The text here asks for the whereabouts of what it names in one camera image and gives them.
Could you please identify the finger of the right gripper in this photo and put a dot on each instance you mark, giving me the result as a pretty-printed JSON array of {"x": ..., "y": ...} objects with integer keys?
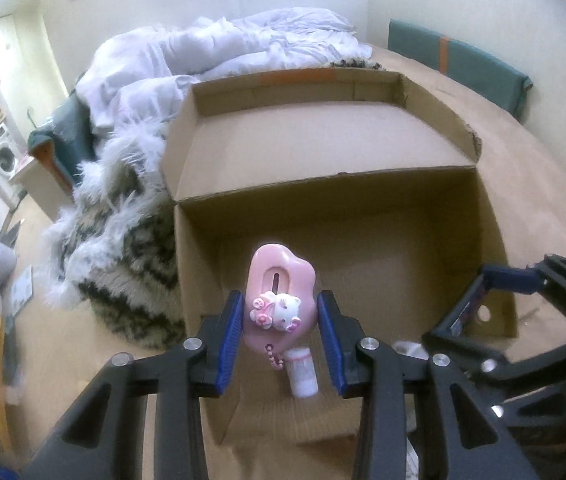
[{"x": 449, "y": 330}]

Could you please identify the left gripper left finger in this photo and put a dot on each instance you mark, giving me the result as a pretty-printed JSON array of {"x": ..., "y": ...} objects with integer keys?
[{"x": 101, "y": 435}]

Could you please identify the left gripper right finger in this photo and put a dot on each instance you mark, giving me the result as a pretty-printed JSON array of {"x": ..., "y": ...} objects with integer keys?
[{"x": 458, "y": 434}]

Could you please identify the white pill bottle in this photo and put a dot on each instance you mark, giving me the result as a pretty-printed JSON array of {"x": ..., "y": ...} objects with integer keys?
[{"x": 300, "y": 370}]

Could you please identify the pink Hello Kitty toy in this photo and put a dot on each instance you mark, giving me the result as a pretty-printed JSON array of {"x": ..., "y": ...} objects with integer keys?
[{"x": 279, "y": 307}]

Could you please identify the open cardboard box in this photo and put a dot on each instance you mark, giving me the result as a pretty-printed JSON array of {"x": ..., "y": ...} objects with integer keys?
[{"x": 372, "y": 177}]

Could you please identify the furry black white blanket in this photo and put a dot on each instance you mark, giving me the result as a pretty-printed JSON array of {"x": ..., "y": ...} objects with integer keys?
[{"x": 114, "y": 249}]

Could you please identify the teal cushion orange stripe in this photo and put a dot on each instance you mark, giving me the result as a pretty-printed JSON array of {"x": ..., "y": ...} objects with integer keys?
[{"x": 495, "y": 80}]

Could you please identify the teal armchair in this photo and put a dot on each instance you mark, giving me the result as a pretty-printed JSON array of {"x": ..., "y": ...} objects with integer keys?
[{"x": 64, "y": 142}]

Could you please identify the white washing machine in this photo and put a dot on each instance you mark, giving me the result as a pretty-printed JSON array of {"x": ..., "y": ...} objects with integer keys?
[{"x": 10, "y": 156}]

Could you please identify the white crumpled duvet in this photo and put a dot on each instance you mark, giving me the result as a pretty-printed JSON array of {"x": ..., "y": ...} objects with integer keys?
[{"x": 144, "y": 74}]

